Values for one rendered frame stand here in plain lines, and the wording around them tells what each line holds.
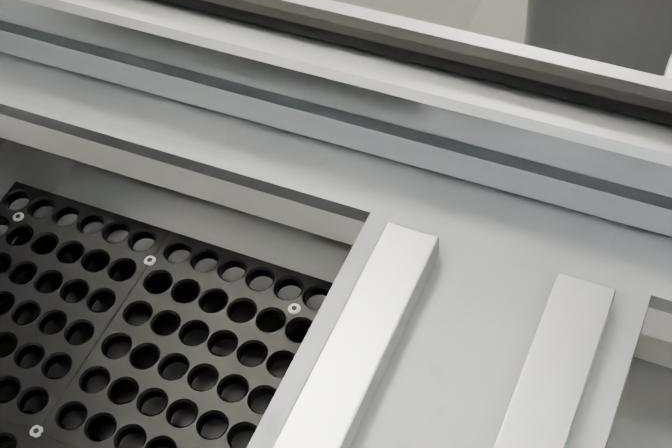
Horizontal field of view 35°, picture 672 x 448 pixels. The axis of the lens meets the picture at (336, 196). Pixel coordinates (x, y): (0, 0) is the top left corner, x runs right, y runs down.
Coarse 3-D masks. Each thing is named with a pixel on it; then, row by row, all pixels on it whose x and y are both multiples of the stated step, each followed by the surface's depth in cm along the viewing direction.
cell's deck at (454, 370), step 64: (0, 64) 51; (0, 128) 51; (64, 128) 49; (128, 128) 48; (192, 128) 48; (256, 128) 47; (192, 192) 48; (256, 192) 46; (320, 192) 45; (384, 192) 44; (448, 192) 44; (448, 256) 42; (512, 256) 42; (576, 256) 42; (640, 256) 41; (320, 320) 41; (448, 320) 40; (512, 320) 40; (640, 320) 40; (384, 384) 39; (448, 384) 38; (512, 384) 38
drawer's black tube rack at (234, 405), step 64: (0, 256) 50; (64, 256) 53; (128, 256) 49; (0, 320) 47; (64, 320) 51; (128, 320) 50; (192, 320) 46; (256, 320) 46; (0, 384) 45; (64, 384) 45; (128, 384) 45; (192, 384) 48; (256, 384) 44
